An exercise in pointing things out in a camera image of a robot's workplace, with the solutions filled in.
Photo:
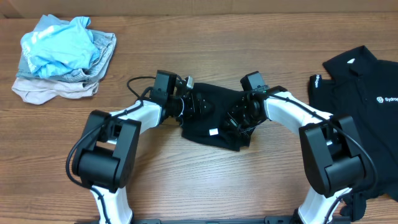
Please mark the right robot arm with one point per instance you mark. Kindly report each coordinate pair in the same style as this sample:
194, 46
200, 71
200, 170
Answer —
335, 162

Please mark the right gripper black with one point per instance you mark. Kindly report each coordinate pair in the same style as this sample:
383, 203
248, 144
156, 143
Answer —
238, 109

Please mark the folded denim jeans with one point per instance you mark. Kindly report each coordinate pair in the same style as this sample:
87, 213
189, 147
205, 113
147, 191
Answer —
106, 43

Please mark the light blue crumpled shirt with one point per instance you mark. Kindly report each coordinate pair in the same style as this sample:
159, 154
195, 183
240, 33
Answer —
57, 47

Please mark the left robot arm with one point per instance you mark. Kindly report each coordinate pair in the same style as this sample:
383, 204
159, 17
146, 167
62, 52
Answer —
103, 158

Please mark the black t-shirt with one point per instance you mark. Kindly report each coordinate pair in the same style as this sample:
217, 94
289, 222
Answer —
209, 131

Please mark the black polo shirt with logo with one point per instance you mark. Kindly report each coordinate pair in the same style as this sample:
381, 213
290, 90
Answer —
365, 88

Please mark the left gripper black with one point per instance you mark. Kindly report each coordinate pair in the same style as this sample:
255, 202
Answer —
193, 104

